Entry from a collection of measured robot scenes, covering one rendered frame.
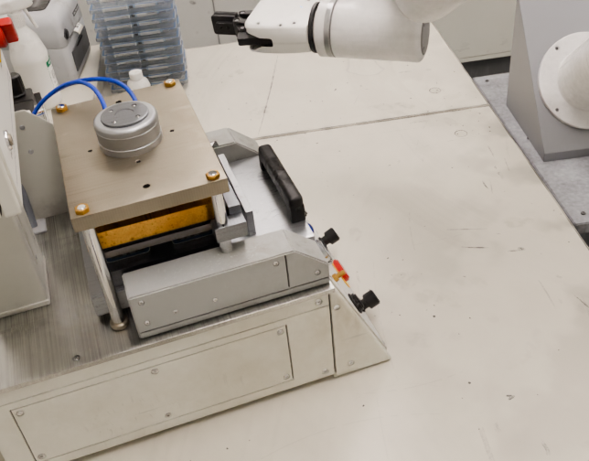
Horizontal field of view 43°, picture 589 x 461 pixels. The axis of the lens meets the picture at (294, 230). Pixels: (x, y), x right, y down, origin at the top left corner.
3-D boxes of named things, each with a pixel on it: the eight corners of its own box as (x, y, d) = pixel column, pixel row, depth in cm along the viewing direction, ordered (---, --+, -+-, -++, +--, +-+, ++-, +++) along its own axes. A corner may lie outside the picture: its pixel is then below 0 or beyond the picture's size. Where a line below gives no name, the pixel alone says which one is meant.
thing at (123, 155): (37, 295, 87) (-1, 206, 79) (23, 161, 110) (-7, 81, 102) (238, 239, 92) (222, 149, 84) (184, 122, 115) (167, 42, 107)
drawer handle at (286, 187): (292, 224, 101) (289, 200, 99) (260, 167, 113) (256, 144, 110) (305, 220, 102) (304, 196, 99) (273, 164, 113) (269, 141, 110)
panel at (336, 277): (386, 349, 111) (329, 279, 99) (315, 232, 134) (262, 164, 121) (397, 341, 111) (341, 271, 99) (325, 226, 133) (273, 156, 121)
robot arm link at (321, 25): (344, -13, 112) (325, -14, 113) (326, 16, 107) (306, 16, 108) (349, 37, 118) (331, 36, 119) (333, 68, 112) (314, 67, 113)
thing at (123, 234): (91, 262, 91) (70, 199, 85) (73, 169, 108) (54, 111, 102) (229, 224, 94) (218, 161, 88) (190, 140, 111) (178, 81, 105)
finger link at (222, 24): (251, 15, 116) (211, 13, 118) (243, 26, 114) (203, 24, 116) (254, 34, 118) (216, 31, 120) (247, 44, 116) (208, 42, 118)
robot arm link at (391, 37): (337, -17, 109) (326, 41, 108) (428, -15, 105) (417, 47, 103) (351, 11, 117) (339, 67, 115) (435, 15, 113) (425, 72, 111)
